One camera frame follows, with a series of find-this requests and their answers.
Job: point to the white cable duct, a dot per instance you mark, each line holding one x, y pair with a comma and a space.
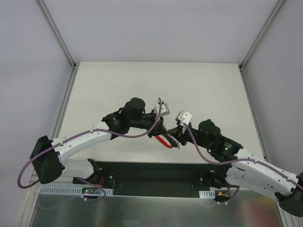
210, 194
75, 190

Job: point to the red handled metal key holder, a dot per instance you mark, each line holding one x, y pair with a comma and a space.
168, 141

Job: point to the left white cable duct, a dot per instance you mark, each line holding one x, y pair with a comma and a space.
75, 190

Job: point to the right white cable duct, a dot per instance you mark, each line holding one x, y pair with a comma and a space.
210, 194

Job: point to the aluminium frame post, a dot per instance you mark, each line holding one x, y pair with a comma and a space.
262, 32
56, 33

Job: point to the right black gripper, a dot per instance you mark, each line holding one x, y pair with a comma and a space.
181, 135

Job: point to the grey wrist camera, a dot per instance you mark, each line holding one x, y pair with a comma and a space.
183, 118
161, 109

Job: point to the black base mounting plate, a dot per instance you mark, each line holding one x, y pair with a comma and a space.
179, 180

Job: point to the aluminium table rail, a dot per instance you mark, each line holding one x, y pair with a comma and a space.
287, 219
31, 194

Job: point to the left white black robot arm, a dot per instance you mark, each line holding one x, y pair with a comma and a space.
51, 158

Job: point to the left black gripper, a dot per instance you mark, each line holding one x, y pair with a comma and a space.
156, 127

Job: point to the right aluminium frame post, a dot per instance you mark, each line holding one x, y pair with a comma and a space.
262, 32

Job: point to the right aluminium table rail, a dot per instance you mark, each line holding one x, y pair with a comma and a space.
287, 219

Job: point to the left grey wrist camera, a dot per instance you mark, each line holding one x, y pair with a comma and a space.
161, 109

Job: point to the left aluminium table rail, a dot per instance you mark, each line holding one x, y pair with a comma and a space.
31, 194

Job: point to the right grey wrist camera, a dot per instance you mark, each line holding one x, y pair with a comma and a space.
183, 118

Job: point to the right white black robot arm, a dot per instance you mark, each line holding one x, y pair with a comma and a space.
242, 168

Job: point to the left aluminium frame post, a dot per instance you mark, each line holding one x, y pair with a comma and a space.
56, 33

